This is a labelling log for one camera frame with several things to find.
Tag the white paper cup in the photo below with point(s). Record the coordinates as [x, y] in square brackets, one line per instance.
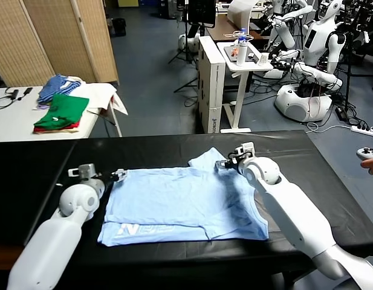
[264, 59]

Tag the black light stand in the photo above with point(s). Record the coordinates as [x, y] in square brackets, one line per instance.
[348, 75]

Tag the white curved panel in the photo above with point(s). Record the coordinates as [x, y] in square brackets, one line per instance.
[239, 14]

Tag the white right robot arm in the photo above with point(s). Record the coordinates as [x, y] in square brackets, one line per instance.
[289, 211]

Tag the bamboo folding screen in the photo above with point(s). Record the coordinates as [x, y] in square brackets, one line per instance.
[53, 36]

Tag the green folded shirt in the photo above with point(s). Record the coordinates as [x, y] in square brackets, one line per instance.
[68, 105]

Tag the red folded garment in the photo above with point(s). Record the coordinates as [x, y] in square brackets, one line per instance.
[75, 124]

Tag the clear water bottle blue cap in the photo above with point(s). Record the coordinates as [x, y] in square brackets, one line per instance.
[241, 35]

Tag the white side table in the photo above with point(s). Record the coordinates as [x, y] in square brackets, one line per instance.
[11, 121]

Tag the white game controller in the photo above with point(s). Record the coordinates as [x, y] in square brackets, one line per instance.
[367, 152]

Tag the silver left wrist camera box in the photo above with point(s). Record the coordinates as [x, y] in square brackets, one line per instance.
[85, 170]

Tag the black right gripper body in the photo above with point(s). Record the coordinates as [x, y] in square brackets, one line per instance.
[236, 164]

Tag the light blue t-shirt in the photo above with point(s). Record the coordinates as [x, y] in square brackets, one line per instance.
[174, 202]

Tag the beige folded garment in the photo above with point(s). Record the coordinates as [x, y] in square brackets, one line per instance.
[68, 131]

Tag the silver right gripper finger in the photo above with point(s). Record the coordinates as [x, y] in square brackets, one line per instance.
[223, 165]

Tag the yellow cabinet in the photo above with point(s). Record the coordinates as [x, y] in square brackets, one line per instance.
[128, 3]

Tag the tall white cardboard box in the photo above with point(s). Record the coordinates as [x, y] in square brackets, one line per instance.
[216, 90]

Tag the white cloth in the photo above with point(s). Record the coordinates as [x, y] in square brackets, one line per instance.
[98, 93]

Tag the blue cabinet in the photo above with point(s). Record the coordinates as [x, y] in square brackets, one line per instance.
[148, 2]

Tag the black trash bin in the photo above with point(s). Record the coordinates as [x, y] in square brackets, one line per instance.
[119, 28]

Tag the white tumbler bottle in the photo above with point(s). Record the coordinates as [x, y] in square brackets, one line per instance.
[241, 55]

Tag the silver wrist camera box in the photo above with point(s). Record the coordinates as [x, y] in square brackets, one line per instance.
[85, 170]
[245, 149]

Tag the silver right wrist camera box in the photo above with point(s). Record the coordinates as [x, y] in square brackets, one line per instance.
[245, 149]

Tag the white power strip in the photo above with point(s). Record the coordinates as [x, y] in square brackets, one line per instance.
[363, 130]

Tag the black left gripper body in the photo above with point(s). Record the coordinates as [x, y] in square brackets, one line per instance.
[106, 180]

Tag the brown desk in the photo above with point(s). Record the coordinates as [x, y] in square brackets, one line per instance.
[222, 28]

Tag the blue striped garment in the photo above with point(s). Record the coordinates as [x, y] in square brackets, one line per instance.
[53, 87]

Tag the white standing desk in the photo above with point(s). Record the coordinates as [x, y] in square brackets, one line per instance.
[242, 90]

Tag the black monitor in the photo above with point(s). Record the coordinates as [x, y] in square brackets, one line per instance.
[201, 11]

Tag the black adjoining table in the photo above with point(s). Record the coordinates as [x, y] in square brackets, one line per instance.
[23, 181]

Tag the black power adapter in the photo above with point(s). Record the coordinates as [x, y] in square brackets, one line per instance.
[341, 113]

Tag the small orange item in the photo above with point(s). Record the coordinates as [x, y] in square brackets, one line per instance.
[234, 52]

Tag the black tripod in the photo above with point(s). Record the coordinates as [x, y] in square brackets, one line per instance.
[186, 30]

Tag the white humanoid robot raised arm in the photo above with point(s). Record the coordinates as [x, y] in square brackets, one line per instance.
[284, 32]

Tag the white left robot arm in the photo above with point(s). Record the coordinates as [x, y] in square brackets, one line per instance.
[53, 241]

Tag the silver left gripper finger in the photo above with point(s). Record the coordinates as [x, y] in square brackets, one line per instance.
[119, 175]

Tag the small white robot base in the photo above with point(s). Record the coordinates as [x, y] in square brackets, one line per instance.
[192, 44]

